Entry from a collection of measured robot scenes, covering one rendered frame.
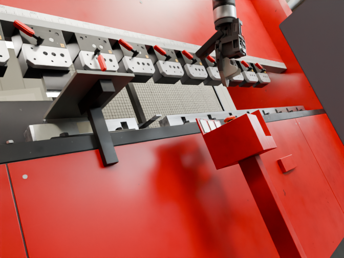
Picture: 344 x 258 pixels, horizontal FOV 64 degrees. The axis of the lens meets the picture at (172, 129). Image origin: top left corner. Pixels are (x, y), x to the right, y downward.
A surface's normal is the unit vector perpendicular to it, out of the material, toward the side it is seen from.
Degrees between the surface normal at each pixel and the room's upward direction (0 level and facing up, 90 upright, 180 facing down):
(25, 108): 90
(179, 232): 90
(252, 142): 90
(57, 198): 90
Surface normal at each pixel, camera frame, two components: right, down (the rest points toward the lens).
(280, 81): -0.70, 0.09
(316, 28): -0.82, 0.18
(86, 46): 0.62, -0.42
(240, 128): -0.52, -0.02
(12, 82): 0.45, -0.39
